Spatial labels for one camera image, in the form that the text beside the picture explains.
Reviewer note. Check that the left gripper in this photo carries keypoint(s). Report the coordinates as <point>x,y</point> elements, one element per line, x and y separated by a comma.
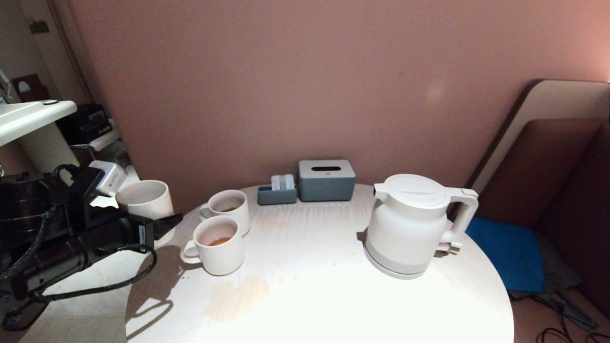
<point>112,236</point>

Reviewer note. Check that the plain white cup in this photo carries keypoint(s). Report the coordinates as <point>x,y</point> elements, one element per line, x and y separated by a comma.
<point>145,200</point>

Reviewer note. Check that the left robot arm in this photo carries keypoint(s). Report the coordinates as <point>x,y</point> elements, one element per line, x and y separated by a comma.
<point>28,209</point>

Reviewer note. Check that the white kettle base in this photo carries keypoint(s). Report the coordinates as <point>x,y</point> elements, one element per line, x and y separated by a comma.
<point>395,271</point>

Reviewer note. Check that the white electric kettle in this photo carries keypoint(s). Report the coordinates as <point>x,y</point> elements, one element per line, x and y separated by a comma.
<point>405,228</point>

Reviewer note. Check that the white kettle lid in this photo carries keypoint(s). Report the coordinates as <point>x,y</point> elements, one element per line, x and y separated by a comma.
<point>412,190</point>

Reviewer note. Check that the white ribbed mug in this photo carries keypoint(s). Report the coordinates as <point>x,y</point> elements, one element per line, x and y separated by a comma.
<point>233,209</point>
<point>221,257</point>

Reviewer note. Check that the white shelf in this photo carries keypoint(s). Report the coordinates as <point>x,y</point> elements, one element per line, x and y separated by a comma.
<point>102,138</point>

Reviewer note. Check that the small grey tray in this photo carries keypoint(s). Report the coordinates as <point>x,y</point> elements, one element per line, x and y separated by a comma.
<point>276,196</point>

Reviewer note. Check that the white packets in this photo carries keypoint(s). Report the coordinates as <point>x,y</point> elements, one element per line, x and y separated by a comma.
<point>283,182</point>

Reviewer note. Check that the black box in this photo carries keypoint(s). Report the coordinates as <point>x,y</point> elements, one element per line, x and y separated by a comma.
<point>86,124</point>

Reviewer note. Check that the grey tissue box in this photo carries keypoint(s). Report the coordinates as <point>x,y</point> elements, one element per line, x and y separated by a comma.
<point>326,183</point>

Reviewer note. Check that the white sink basin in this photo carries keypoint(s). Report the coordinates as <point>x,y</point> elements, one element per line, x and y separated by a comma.
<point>28,116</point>

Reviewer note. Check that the blue cushion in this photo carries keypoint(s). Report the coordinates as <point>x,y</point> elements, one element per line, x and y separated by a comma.
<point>510,257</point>

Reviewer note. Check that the brown upholstered sofa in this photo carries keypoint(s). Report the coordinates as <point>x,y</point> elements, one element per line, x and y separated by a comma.
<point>538,157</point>

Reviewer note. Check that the grey cloth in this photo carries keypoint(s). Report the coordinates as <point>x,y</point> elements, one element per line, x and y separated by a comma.
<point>557,276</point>

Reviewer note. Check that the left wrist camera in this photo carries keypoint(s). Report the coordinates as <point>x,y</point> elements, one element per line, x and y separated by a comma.
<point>108,177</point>

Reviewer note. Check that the white sink pedestal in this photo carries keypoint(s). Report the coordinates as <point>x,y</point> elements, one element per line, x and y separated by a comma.
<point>50,147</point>

